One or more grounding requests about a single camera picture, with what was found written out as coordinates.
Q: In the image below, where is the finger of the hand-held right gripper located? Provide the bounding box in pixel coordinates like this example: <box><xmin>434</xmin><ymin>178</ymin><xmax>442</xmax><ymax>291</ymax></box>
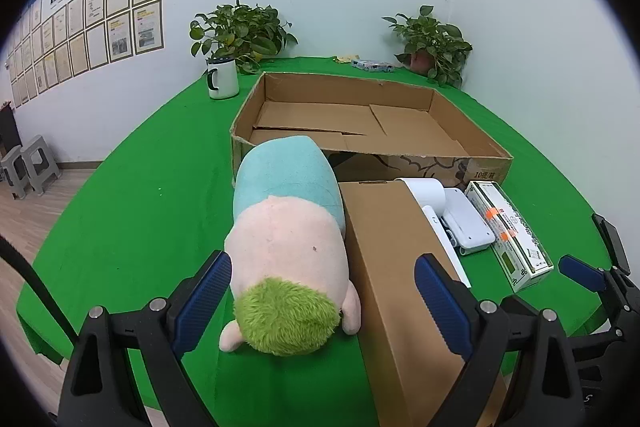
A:
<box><xmin>558</xmin><ymin>255</ymin><xmax>621</xmax><ymax>303</ymax></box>
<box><xmin>592</xmin><ymin>213</ymin><xmax>633</xmax><ymax>279</ymax></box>

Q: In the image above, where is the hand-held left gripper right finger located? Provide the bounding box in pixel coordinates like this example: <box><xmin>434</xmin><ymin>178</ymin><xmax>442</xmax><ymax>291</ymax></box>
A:
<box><xmin>414</xmin><ymin>253</ymin><xmax>586</xmax><ymax>427</ymax></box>

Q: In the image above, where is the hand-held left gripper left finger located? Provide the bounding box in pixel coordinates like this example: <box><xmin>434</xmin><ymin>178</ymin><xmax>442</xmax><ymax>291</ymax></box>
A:
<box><xmin>59</xmin><ymin>249</ymin><xmax>233</xmax><ymax>427</ymax></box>

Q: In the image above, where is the small brown cardboard box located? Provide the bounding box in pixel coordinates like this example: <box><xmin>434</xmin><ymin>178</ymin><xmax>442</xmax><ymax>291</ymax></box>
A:
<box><xmin>339</xmin><ymin>180</ymin><xmax>508</xmax><ymax>427</ymax></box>

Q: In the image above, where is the pink teal plush toy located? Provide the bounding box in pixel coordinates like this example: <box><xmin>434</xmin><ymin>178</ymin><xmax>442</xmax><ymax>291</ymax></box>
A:
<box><xmin>218</xmin><ymin>136</ymin><xmax>362</xmax><ymax>356</ymax></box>

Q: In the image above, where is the white hair dryer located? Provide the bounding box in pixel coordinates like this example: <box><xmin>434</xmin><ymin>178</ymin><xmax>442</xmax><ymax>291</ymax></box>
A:
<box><xmin>395</xmin><ymin>177</ymin><xmax>473</xmax><ymax>289</ymax></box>

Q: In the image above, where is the large cardboard box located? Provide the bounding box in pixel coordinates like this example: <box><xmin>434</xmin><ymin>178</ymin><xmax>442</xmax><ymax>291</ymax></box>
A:
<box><xmin>230</xmin><ymin>72</ymin><xmax>515</xmax><ymax>188</ymax></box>

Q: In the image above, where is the white box with orange stickers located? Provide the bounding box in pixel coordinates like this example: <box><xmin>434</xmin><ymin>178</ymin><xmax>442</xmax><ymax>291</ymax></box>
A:
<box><xmin>465</xmin><ymin>181</ymin><xmax>554</xmax><ymax>293</ymax></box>

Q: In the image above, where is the white plastic device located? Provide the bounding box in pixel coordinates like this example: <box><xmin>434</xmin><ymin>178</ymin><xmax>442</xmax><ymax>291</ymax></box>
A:
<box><xmin>442</xmin><ymin>188</ymin><xmax>496</xmax><ymax>258</ymax></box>

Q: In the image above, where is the grey plastic stool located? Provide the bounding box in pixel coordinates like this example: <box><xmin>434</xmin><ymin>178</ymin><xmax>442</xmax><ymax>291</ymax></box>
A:
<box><xmin>21</xmin><ymin>135</ymin><xmax>62</xmax><ymax>195</ymax></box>
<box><xmin>0</xmin><ymin>145</ymin><xmax>32</xmax><ymax>200</ymax></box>

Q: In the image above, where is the blue white packet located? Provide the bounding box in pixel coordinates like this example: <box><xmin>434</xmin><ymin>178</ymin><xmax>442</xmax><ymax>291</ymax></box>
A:
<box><xmin>351</xmin><ymin>58</ymin><xmax>396</xmax><ymax>72</ymax></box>

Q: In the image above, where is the dark wooden cabinet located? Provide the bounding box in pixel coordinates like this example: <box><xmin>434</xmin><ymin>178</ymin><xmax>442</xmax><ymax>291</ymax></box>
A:
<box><xmin>0</xmin><ymin>102</ymin><xmax>23</xmax><ymax>158</ymax></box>

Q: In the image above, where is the small potted green plant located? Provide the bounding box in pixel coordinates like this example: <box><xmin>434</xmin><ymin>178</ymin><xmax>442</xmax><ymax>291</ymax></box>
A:
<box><xmin>382</xmin><ymin>5</ymin><xmax>473</xmax><ymax>88</ymax></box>

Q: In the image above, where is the large potted green plant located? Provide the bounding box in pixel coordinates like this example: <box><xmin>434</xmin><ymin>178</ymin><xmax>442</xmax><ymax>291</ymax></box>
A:
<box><xmin>189</xmin><ymin>0</ymin><xmax>299</xmax><ymax>75</ymax></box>

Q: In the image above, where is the black cable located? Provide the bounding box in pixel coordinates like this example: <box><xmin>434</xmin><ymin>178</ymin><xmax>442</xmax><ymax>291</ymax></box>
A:
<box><xmin>0</xmin><ymin>234</ymin><xmax>79</xmax><ymax>348</ymax></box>

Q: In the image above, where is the white mug with black handle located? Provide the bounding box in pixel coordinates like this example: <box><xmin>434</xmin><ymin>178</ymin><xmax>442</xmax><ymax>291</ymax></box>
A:
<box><xmin>206</xmin><ymin>56</ymin><xmax>240</xmax><ymax>100</ymax></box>

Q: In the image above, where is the group of framed wall certificates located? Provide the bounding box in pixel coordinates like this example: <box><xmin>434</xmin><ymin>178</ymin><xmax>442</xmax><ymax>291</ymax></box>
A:
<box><xmin>7</xmin><ymin>0</ymin><xmax>166</xmax><ymax>108</ymax></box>

